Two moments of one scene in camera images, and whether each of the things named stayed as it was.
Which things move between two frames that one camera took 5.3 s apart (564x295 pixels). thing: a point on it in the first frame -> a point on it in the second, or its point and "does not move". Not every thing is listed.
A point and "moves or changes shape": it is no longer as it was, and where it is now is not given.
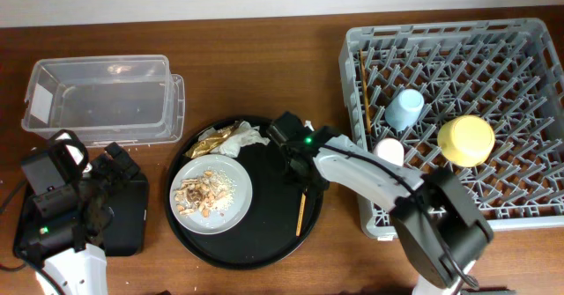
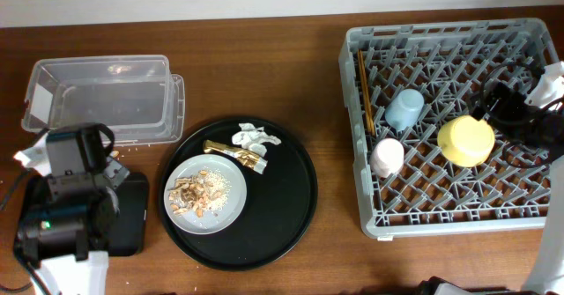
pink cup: [390, 150] does not move
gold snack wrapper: [206, 143] -> [250, 158]
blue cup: [404, 108] does not move
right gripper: [316, 181] -> [511, 100]
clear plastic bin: [107, 100] does not move
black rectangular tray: [128, 234] does not move
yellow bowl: [465, 141] does not move
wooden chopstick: [300, 213] -> [367, 92]
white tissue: [242, 136] moves or changes shape
